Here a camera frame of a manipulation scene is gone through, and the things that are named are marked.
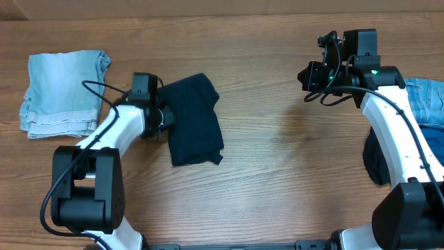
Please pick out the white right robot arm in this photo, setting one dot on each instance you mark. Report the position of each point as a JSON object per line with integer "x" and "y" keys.
{"x": 411, "y": 216}

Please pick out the dark blue garment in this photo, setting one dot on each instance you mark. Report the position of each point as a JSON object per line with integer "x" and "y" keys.
{"x": 435, "y": 140}

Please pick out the black t-shirt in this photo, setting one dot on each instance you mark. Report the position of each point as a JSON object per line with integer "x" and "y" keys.
{"x": 195, "y": 137}

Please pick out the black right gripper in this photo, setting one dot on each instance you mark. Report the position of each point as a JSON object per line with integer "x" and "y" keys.
{"x": 309, "y": 77}

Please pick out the black garment in pile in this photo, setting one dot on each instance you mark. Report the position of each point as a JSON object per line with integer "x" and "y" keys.
{"x": 374, "y": 160}

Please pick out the blue denim jeans pile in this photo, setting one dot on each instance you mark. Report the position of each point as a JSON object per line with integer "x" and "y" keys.
{"x": 426, "y": 101}

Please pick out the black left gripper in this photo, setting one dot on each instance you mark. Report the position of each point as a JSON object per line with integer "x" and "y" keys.
{"x": 171, "y": 119}

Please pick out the folded light blue jeans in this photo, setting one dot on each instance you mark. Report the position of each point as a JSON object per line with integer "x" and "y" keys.
{"x": 56, "y": 103}

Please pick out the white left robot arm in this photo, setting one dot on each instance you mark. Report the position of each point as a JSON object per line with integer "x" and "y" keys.
{"x": 87, "y": 192}

